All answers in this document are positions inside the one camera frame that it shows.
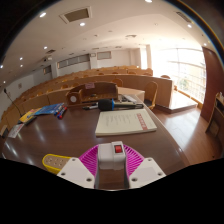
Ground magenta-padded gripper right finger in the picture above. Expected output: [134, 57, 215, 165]
[123, 143, 167, 190]

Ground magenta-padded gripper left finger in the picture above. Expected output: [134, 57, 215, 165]
[56, 143, 101, 190]

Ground white charger with red switch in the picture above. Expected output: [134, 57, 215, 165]
[97, 140, 128, 172]

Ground yellow power strip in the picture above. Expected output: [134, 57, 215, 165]
[41, 153, 73, 175]

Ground white book with red strip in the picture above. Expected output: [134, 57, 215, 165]
[94, 108, 158, 137]

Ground red marker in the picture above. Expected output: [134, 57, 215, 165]
[57, 105, 68, 120]

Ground blue marker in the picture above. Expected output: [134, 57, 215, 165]
[53, 103, 66, 117]

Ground black pen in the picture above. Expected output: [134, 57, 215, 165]
[82, 104, 99, 111]

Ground blue booklet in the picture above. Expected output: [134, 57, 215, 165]
[33, 102, 65, 117]

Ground yellow booklet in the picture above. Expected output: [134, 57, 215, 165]
[18, 108, 43, 124]

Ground white and red leaflet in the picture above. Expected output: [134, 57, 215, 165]
[7, 123, 25, 139]

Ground black handheld microphone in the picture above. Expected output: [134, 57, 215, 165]
[97, 98, 144, 112]

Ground wooden desk organizer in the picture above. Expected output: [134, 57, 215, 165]
[65, 81, 119, 107]

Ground wooden chair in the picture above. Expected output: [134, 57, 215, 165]
[143, 80, 159, 110]

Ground rows of wooden lecture seats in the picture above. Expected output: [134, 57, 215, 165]
[0, 65, 174, 131]

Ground wooden shelf unit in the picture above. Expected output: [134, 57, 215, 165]
[204, 92, 224, 148]

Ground black gooseneck microphone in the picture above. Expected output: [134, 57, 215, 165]
[3, 88, 23, 118]

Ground large window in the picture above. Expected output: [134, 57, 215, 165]
[151, 48, 207, 104]

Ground ceiling lights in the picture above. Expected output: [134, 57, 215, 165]
[0, 0, 194, 71]

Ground square ceiling air vent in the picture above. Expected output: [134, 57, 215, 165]
[59, 6, 93, 24]

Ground slatted ceiling air vent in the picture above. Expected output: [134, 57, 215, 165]
[175, 10, 193, 24]

